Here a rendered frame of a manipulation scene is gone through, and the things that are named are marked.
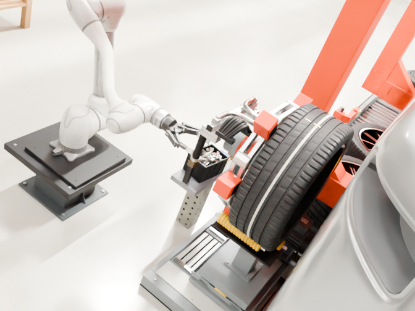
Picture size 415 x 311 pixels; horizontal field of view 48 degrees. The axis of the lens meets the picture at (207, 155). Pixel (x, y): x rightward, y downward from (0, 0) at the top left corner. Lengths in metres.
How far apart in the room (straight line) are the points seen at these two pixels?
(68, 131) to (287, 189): 1.25
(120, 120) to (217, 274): 0.93
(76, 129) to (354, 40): 1.46
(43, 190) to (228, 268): 1.16
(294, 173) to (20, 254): 1.47
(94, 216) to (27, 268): 0.51
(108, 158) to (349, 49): 1.41
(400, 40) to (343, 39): 1.96
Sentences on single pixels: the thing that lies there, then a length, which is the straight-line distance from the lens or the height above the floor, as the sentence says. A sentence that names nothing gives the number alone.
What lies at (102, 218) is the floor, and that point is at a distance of 2.80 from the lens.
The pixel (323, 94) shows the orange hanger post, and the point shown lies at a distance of 2.48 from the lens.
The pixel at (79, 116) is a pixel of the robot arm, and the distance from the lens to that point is 2.51.
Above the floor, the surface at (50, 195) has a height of 0.04.
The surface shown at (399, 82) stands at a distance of 4.40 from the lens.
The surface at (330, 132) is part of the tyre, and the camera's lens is 1.93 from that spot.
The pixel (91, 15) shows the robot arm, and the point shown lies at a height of 1.11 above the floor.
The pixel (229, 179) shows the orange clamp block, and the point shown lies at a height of 0.88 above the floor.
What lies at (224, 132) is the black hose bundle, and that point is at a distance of 1.97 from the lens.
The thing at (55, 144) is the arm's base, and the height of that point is 0.34.
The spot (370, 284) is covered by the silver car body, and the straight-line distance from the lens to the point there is 1.01.
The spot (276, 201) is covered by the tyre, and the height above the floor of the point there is 0.93.
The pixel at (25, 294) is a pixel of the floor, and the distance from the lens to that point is 2.44.
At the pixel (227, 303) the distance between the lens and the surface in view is 2.45.
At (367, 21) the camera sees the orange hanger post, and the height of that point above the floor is 1.49.
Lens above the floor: 2.00
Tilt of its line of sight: 34 degrees down
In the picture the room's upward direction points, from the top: 22 degrees clockwise
